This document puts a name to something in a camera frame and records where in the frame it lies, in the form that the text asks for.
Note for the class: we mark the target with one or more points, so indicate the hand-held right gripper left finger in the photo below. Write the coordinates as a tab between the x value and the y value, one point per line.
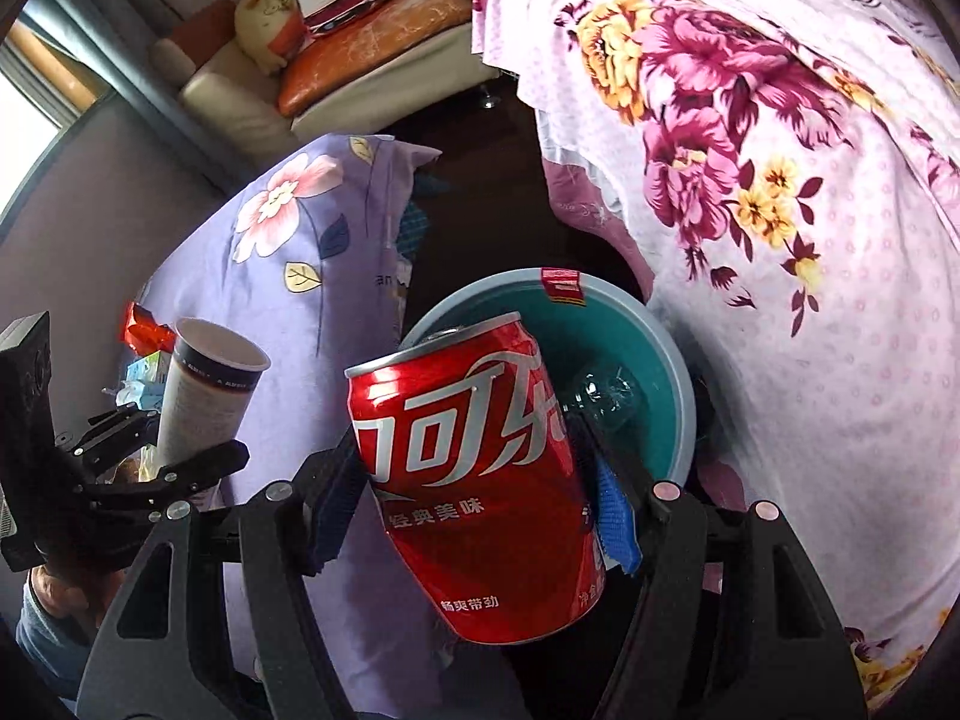
337	506

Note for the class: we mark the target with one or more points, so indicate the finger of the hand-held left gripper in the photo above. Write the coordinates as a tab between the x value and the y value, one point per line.
112	427
187	472

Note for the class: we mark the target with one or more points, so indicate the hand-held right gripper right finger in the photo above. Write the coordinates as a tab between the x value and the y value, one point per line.
616	521

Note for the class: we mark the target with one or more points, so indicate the white paper cup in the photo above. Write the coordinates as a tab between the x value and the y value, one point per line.
202	397

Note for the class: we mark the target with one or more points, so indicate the red soda can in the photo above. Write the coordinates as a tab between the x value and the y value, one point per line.
465	480

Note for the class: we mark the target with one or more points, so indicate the teal plastic basin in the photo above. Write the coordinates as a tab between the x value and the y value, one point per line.
607	337

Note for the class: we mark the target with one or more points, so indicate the person's left forearm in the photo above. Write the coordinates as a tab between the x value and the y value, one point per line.
52	630

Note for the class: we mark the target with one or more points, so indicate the red foil wrapper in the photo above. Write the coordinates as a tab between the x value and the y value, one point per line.
142	330

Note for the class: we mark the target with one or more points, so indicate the clear plastic bottle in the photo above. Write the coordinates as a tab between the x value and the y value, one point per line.
600	390

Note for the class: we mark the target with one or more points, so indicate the purple floral cloth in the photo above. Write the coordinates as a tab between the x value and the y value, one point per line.
300	315

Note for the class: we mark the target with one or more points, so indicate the dark blue plaid cloth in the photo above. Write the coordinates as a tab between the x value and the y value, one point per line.
414	229

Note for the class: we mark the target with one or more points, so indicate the pink floral blanket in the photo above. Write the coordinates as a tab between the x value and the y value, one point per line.
750	240

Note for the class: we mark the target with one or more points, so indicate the window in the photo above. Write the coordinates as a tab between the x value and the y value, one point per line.
37	90

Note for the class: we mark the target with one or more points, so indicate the cream sofa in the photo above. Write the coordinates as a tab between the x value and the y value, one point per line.
225	90

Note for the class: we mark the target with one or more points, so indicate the grey curtain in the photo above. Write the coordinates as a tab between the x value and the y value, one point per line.
135	37

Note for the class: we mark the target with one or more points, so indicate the yellow plush pillow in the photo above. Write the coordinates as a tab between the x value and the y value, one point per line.
259	22

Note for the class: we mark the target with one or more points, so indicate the orange cushion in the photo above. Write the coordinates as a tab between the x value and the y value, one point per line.
360	52

